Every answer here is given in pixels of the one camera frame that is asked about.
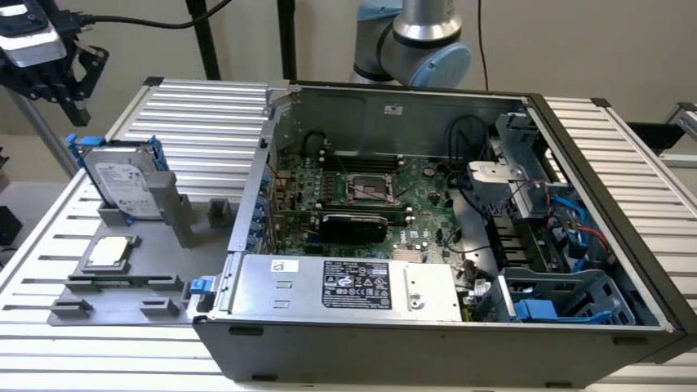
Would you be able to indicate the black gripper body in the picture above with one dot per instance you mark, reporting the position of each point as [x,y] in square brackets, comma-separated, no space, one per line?
[38,79]

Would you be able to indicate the hard disk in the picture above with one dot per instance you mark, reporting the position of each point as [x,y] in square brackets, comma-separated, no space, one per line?
[118,179]

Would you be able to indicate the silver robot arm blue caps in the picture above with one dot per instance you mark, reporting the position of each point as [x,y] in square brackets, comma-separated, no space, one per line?
[414,45]

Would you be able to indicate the grey-blue disk bay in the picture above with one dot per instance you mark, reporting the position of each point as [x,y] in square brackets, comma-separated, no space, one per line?
[589,286]

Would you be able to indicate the silver metal pole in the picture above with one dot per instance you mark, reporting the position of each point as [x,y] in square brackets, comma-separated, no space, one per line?
[46,139]

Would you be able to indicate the black stand pole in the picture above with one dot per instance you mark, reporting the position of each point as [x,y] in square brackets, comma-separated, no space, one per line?
[287,41]
[207,53]

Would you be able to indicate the black block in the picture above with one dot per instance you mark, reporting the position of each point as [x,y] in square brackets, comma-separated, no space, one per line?
[9,226]

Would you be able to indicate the silver CPU chip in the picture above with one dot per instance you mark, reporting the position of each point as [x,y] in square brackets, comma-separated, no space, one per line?
[111,250]

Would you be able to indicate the grey parts rack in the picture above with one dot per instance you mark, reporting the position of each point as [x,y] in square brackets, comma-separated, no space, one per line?
[163,253]

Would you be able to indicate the blue case latch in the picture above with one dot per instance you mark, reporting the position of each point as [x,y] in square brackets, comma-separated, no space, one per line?
[203,285]

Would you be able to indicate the CPU socket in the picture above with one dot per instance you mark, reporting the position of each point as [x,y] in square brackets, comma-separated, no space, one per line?
[371,188]

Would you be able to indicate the black graphics card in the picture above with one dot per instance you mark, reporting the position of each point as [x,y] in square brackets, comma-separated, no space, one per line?
[349,228]

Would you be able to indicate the silver power supply unit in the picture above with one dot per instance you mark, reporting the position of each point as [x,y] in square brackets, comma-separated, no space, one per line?
[294,294]

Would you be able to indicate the green motherboard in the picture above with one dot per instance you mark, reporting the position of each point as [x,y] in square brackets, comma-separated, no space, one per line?
[431,212]

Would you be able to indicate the metal drive cage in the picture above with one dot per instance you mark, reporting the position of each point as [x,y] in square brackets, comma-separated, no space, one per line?
[518,143]

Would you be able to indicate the black open PC case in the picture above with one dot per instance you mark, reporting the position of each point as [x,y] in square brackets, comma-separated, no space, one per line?
[382,351]

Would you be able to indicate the black box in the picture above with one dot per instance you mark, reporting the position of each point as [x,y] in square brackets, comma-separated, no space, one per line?
[654,134]

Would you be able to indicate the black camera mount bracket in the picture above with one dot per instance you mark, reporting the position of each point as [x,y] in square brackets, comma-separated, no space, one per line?
[22,22]

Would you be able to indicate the blue plastic drive bracket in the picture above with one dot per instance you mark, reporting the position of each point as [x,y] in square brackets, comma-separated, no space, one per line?
[537,311]

